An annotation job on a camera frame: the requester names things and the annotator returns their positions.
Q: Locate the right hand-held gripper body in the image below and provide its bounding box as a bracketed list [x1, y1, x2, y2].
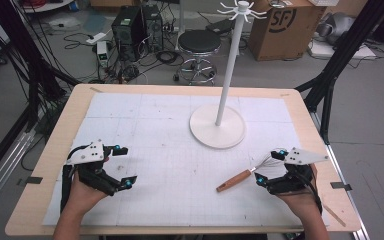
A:
[265, 147, 330, 196]

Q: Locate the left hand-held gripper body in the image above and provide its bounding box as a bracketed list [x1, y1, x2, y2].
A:
[65, 139, 121, 198]

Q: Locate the wooden handled wire whisk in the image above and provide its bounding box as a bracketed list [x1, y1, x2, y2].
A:
[215, 148, 288, 194]

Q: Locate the person's left hand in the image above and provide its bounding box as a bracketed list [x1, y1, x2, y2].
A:
[65, 159, 110, 215]

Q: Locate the person's right hand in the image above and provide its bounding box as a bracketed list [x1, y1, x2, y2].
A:
[277, 163, 323, 215]

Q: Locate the wooden table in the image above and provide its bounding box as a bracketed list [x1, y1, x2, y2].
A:
[4, 83, 362, 237]

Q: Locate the white grid paper mat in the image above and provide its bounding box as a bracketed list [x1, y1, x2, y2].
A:
[42, 91, 332, 228]

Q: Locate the black tape strip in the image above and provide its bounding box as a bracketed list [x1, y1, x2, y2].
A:
[329, 181, 353, 192]
[16, 175, 44, 187]

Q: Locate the thin wooden stick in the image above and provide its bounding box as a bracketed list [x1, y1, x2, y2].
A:
[322, 203, 347, 228]

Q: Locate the white hook rack stand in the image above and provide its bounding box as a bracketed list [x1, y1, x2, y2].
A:
[188, 0, 268, 150]

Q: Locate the small white electronic box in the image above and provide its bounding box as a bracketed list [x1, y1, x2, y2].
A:
[96, 40, 111, 68]

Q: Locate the flat white board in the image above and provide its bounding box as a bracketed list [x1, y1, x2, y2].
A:
[307, 39, 378, 61]

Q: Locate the white power strip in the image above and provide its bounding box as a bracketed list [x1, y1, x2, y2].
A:
[85, 31, 108, 46]

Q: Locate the brown cardboard box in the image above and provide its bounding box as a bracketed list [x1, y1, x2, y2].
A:
[247, 0, 328, 62]

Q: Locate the large black computer tower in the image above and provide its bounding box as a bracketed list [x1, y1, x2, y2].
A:
[111, 5, 148, 63]

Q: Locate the slim black computer tower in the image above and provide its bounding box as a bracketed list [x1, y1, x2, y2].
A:
[141, 3, 165, 53]

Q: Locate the black round stool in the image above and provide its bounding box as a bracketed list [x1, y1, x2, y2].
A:
[172, 29, 223, 87]

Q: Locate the grey rounded appliance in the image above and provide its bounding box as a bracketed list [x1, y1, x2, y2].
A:
[315, 12, 357, 47]

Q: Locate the aluminium rail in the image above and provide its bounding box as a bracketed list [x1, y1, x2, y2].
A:
[309, 110, 372, 240]
[0, 129, 37, 219]

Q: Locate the coiled black cable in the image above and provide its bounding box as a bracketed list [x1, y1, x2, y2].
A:
[155, 49, 182, 67]

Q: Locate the black metal frame stand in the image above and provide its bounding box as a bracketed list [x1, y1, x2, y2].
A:
[294, 0, 384, 146]
[0, 0, 82, 188]

